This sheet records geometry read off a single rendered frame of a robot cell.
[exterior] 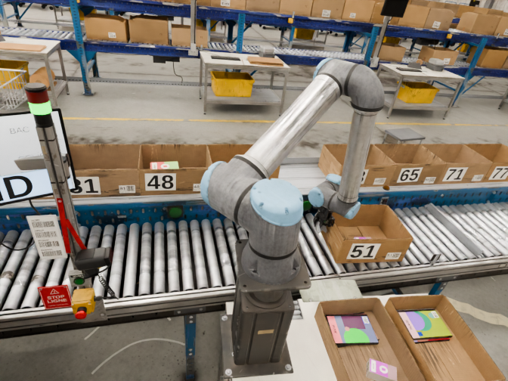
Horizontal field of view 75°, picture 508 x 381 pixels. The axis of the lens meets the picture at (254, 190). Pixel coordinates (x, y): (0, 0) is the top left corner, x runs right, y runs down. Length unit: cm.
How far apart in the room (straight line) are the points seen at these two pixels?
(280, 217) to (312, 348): 75
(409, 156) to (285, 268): 192
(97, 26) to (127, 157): 406
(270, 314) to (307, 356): 37
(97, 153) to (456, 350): 204
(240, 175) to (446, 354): 116
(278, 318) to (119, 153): 138
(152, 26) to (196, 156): 399
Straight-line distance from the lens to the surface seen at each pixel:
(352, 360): 151
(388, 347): 161
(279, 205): 88
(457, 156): 306
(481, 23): 868
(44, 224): 130
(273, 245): 94
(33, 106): 109
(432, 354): 169
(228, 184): 99
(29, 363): 246
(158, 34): 592
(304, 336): 152
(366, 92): 126
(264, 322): 119
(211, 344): 232
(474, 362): 176
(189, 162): 214
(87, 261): 131
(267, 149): 107
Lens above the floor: 199
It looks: 34 degrees down
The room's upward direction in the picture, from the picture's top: 8 degrees clockwise
